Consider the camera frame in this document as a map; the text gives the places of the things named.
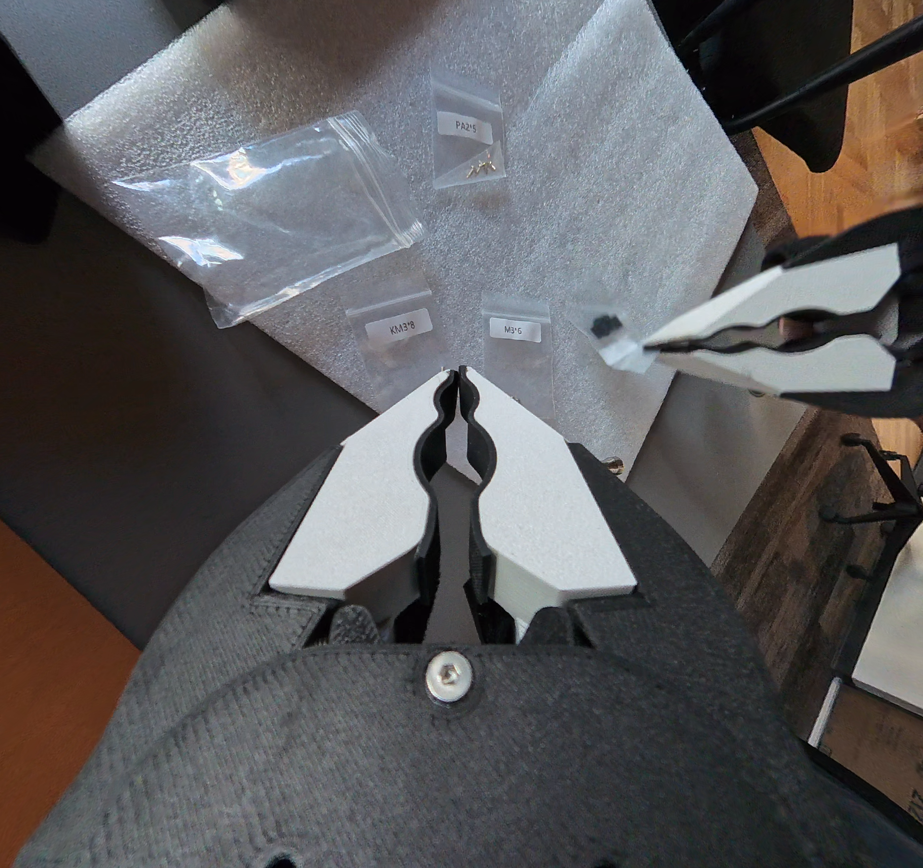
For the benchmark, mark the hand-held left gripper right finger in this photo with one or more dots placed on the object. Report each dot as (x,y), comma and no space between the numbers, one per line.
(555,522)

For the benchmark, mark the large clear zip bag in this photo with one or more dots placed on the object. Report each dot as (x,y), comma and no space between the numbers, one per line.
(274,219)

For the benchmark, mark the small bag with black part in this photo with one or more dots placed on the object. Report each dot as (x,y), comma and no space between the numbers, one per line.
(606,327)

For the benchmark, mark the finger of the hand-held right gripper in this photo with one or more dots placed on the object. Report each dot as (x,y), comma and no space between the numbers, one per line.
(807,370)
(793,295)

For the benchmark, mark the grey desk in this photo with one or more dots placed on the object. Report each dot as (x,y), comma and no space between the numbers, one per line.
(144,414)

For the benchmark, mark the small clear screw bag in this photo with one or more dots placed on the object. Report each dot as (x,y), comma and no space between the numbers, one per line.
(393,334)
(467,132)
(515,349)

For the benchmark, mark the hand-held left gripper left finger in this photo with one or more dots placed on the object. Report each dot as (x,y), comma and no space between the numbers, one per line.
(353,522)

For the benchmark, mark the metal cross wrench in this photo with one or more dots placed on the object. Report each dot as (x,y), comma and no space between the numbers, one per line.
(615,465)

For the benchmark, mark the white foam sheet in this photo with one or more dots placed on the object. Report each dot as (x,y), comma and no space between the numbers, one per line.
(591,125)

